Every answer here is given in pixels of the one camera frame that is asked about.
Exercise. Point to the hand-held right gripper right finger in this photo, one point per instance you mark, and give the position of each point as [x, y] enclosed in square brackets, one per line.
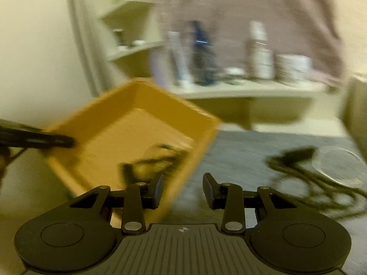
[209, 190]

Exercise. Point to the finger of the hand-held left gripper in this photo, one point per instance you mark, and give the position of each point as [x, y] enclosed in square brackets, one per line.
[51, 141]
[20, 126]

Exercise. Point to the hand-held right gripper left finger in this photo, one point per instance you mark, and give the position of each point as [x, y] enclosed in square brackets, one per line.
[157, 190]

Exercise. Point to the orange plastic tray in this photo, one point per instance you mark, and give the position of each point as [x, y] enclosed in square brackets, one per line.
[129, 126]

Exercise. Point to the black fabric band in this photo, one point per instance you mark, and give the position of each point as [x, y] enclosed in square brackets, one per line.
[299, 154]

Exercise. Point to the grey fluffy mat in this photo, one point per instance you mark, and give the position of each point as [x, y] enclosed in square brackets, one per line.
[243, 154]

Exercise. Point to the cream corner shelf unit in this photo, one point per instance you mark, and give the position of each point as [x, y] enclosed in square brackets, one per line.
[243, 91]

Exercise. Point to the small green-label jar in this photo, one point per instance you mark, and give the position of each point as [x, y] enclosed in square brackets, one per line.
[233, 74]

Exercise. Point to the purple tube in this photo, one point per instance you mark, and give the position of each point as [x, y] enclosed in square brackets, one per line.
[157, 66]

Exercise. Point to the dark blue spray bottle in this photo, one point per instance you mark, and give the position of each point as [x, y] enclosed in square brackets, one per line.
[203, 54]

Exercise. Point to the white and blue tube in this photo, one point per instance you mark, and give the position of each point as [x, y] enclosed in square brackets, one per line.
[179, 54]

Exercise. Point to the clear spray bottle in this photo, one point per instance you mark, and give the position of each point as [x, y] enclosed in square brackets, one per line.
[259, 57]

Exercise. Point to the white cream jar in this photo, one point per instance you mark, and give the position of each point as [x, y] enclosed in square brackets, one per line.
[294, 67]

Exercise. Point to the mauve hanging towel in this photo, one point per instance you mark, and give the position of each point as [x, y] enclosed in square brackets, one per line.
[229, 0]

